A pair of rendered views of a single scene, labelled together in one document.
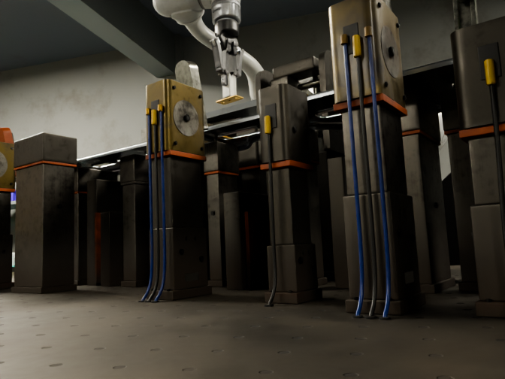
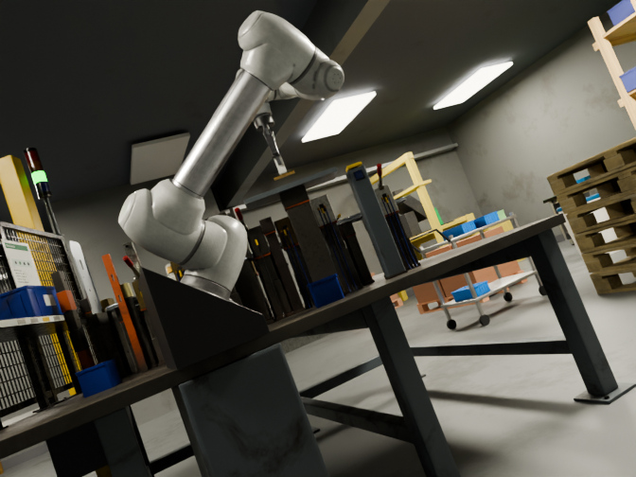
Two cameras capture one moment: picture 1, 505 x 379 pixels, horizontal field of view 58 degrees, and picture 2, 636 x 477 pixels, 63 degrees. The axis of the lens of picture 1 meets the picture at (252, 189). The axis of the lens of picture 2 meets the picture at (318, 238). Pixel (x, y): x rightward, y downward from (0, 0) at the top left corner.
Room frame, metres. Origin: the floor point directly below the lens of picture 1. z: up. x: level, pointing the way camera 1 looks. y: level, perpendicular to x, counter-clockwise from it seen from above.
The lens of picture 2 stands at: (2.85, -1.17, 0.77)
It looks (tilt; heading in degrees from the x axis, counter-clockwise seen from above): 5 degrees up; 140
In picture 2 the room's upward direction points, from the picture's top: 21 degrees counter-clockwise
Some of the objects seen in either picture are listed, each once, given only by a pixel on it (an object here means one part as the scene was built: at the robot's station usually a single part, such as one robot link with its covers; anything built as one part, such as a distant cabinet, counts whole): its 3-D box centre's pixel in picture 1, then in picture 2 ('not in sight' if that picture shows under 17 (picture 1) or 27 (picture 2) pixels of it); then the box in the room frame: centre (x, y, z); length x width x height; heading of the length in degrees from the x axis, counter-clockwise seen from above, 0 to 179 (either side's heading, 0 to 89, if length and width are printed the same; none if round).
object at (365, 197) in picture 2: not in sight; (375, 222); (1.48, 0.27, 0.92); 0.08 x 0.08 x 0.44; 54
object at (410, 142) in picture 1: (419, 192); not in sight; (0.69, -0.25, 0.84); 0.12 x 0.05 x 0.29; 144
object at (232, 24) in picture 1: (227, 37); (266, 129); (1.33, 0.06, 1.41); 0.08 x 0.07 x 0.09; 140
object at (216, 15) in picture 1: (226, 15); (259, 112); (1.33, 0.06, 1.49); 0.09 x 0.09 x 0.06
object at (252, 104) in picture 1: (228, 118); (291, 188); (1.33, 0.06, 1.16); 0.37 x 0.14 x 0.02; 54
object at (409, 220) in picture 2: not in sight; (435, 220); (-2.50, 5.83, 1.07); 1.66 x 1.51 x 2.15; 164
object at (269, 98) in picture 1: (282, 194); not in sight; (0.62, -0.04, 0.84); 0.10 x 0.05 x 0.29; 144
